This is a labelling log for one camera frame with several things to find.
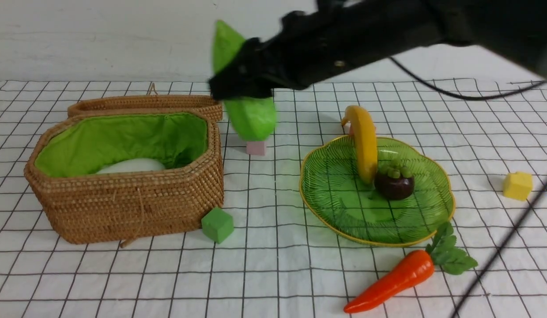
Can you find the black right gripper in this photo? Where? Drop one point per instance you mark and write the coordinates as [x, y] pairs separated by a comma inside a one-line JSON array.
[[335, 39]]

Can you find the yellow banana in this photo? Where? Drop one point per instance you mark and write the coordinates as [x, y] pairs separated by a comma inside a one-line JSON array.
[[363, 131]]

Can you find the green cucumber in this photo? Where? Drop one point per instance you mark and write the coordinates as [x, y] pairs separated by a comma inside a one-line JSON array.
[[253, 119]]

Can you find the dark purple mangosteen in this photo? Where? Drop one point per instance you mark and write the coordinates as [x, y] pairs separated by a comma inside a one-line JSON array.
[[394, 183]]

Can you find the white radish with green leaves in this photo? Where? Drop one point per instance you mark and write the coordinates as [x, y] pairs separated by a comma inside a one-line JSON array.
[[133, 165]]

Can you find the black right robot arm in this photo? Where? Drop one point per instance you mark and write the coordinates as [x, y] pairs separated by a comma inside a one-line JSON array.
[[513, 29]]

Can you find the pink foam cube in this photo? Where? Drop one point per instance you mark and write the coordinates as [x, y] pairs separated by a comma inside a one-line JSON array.
[[257, 148]]

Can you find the green glass leaf plate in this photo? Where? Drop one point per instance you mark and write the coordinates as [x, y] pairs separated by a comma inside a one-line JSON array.
[[331, 189]]

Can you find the white grid tablecloth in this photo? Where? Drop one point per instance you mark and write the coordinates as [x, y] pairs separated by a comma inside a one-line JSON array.
[[280, 261]]

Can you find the green foam cube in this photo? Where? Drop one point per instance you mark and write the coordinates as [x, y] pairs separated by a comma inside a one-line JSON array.
[[217, 225]]

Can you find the yellow foam cube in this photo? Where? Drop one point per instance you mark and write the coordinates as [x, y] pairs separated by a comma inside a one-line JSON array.
[[517, 185]]

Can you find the orange carrot with green leaves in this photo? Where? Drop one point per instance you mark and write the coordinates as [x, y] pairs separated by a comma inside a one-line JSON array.
[[416, 267]]

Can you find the woven wicker basket green lining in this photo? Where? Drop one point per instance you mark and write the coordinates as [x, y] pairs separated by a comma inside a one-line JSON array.
[[84, 207]]

